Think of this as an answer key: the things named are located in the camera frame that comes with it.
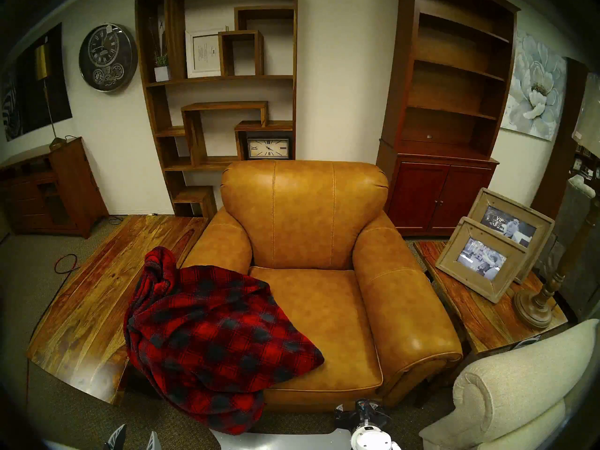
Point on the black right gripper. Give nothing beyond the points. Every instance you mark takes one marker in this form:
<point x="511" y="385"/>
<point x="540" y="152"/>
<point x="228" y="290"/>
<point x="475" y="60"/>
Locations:
<point x="365" y="412"/>

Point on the turned wooden lamp base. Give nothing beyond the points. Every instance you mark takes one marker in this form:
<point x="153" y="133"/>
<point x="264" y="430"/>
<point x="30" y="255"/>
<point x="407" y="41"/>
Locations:
<point x="534" y="308"/>

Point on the dark wood media cabinet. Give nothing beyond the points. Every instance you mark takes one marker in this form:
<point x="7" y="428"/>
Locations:
<point x="70" y="186"/>

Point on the cherry wood bookcase hutch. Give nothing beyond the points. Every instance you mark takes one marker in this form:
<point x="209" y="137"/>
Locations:
<point x="436" y="196"/>

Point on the large rustic picture frame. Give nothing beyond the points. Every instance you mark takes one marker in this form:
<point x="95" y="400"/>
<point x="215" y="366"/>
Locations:
<point x="539" y="214"/>

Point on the pale lampshade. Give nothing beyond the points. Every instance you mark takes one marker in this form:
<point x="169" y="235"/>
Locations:
<point x="589" y="121"/>

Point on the small potted plant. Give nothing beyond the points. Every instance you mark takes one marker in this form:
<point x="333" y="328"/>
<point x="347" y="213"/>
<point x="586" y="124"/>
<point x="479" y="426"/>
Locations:
<point x="161" y="71"/>

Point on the small rustic picture frame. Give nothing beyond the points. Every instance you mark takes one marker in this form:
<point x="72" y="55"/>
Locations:
<point x="454" y="247"/>

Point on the open wooden shelf unit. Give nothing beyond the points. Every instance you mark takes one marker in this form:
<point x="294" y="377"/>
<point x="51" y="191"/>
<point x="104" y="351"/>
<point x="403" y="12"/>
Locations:
<point x="201" y="163"/>

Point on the tall dark wood cabinet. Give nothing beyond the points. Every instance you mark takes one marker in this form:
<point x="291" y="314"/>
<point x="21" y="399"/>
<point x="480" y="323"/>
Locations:
<point x="560" y="163"/>

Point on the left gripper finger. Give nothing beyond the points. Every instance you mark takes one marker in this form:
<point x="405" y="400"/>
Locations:
<point x="153" y="442"/>
<point x="116" y="439"/>

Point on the red plaid fleece blanket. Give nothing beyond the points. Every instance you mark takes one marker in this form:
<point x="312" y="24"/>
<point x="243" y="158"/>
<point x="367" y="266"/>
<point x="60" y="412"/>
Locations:
<point x="211" y="336"/>

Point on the round black wall clock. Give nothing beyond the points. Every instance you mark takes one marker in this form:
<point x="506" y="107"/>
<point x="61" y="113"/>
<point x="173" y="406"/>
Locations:
<point x="108" y="57"/>

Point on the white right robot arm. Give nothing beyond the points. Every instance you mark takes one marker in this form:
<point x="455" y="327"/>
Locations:
<point x="372" y="439"/>

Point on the small label card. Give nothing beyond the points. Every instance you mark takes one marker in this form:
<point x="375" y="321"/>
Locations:
<point x="526" y="342"/>

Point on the gold shade table lamp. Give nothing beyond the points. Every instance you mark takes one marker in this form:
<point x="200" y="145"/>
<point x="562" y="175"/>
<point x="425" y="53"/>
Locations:
<point x="43" y="62"/>

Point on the white flower painting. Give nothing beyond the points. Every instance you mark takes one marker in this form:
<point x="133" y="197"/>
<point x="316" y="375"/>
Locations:
<point x="534" y="88"/>

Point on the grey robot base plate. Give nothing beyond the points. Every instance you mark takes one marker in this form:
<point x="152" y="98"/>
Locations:
<point x="290" y="442"/>

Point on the tan leather armchair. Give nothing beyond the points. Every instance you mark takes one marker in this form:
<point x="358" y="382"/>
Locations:
<point x="328" y="210"/>

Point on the dark zebra wall art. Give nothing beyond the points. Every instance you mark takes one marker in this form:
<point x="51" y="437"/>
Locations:
<point x="28" y="93"/>

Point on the rectangular mantel clock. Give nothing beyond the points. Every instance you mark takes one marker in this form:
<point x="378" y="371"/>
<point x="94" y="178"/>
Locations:
<point x="268" y="148"/>

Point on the rustic wooden side table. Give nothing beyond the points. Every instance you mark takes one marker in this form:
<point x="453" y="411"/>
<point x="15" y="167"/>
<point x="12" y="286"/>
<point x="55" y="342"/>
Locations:
<point x="483" y="320"/>

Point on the beige fabric sofa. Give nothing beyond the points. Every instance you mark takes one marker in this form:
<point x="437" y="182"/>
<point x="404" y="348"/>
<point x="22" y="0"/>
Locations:
<point x="520" y="388"/>

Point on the glossy rosewood coffee table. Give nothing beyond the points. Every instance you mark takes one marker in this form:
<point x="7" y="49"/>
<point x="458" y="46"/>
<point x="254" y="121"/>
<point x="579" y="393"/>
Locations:
<point x="93" y="289"/>

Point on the grey upholstered chair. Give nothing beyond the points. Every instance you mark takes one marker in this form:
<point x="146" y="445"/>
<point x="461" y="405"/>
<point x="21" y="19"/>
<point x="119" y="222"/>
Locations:
<point x="574" y="219"/>

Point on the white framed certificate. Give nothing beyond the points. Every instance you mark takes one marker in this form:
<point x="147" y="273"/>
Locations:
<point x="205" y="53"/>

